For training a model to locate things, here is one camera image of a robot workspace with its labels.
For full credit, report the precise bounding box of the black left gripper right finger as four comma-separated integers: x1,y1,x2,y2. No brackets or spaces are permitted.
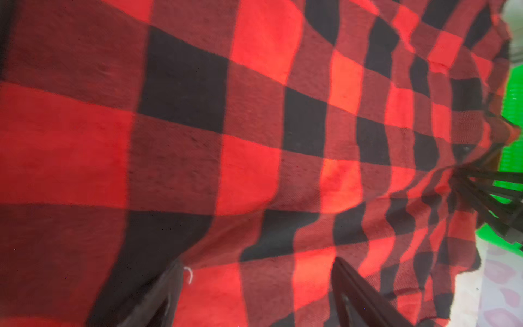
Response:
330,257,412,327

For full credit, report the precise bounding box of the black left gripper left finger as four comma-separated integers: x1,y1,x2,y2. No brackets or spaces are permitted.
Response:
118,259,184,327

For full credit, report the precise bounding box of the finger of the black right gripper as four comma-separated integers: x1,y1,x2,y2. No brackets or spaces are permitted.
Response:
454,183,522,244
451,168,522,204

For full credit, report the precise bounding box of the red black plaid shirt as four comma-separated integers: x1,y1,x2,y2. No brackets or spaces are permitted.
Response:
1,1,520,326

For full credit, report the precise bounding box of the green plastic basket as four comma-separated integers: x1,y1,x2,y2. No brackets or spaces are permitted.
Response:
476,65,522,257

